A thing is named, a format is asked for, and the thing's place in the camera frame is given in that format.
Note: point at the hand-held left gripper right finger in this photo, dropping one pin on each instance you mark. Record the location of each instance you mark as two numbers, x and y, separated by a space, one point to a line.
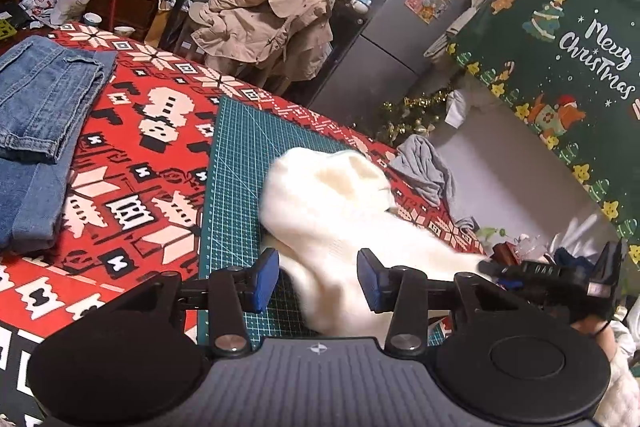
367 282

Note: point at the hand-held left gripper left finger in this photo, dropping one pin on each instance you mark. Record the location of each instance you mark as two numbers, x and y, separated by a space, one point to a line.
265 281

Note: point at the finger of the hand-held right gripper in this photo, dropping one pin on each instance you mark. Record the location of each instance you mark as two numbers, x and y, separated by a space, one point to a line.
520 274

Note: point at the green Christmas banner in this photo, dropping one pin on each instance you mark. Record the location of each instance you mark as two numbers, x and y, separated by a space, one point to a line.
565 82

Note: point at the crumpled grey garment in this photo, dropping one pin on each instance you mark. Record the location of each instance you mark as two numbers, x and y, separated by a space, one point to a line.
420 167

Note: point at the green cutting mat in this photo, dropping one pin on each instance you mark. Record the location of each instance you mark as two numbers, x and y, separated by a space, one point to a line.
240 167

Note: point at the yellow-green plastic lattice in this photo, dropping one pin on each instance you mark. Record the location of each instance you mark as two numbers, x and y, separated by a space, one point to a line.
6 29

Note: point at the beige jacket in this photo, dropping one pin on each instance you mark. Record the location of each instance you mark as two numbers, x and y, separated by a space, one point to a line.
260 17

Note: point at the blue and white figurine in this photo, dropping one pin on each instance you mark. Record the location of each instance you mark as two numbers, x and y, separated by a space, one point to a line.
361 2

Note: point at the person's right forearm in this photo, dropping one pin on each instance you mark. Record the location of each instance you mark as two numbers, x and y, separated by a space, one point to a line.
622 377

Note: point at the blue and white bowl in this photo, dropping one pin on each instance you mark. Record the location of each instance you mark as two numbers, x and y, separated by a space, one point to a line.
92 18

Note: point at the dark red box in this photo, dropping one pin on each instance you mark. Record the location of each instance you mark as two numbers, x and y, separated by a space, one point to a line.
505 253

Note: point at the folded blue jeans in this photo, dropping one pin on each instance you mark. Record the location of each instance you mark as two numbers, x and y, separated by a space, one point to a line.
40 97
30 202

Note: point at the red patterned blanket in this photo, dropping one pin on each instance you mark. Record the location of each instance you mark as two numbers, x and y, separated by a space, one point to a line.
150 147

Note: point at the grey refrigerator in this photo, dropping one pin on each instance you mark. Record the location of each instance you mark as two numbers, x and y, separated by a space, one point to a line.
380 52

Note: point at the white paper sheet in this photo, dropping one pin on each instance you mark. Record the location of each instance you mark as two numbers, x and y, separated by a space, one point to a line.
460 109

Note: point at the white knit sweater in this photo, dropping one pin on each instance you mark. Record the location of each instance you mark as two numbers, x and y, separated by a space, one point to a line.
325 217

